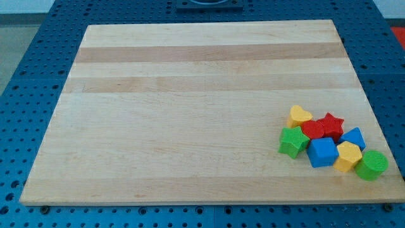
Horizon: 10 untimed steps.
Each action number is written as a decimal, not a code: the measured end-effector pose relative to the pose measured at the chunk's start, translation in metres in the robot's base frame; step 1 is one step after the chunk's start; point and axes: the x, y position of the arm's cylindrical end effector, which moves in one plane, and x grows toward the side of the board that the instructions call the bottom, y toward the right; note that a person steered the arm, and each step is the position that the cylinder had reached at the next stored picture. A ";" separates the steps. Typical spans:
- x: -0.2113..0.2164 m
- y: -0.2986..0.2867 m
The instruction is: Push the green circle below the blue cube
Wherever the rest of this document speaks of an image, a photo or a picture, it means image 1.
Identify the blue cube block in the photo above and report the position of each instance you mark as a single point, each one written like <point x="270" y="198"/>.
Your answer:
<point x="322" y="152"/>

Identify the light wooden board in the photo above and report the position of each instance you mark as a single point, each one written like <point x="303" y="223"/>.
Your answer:
<point x="191" y="114"/>

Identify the green star block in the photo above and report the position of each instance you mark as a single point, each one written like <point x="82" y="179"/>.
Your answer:
<point x="292" y="141"/>

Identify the yellow heart block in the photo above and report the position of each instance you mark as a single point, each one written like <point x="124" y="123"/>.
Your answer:
<point x="297" y="116"/>

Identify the red cylinder block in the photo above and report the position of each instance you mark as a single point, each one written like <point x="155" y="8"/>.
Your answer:
<point x="313" y="129"/>

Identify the red star block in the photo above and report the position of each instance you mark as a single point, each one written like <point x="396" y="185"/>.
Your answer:
<point x="332" y="126"/>

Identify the yellow hexagon block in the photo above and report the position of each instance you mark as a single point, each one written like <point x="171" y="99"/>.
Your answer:
<point x="349" y="156"/>

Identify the blue triangular block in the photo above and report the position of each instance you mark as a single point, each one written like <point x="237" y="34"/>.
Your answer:
<point x="354" y="136"/>

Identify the green cylinder block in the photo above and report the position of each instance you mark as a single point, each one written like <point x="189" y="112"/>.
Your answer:
<point x="372" y="165"/>

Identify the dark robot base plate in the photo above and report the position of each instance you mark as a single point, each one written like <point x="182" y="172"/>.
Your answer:
<point x="192" y="5"/>

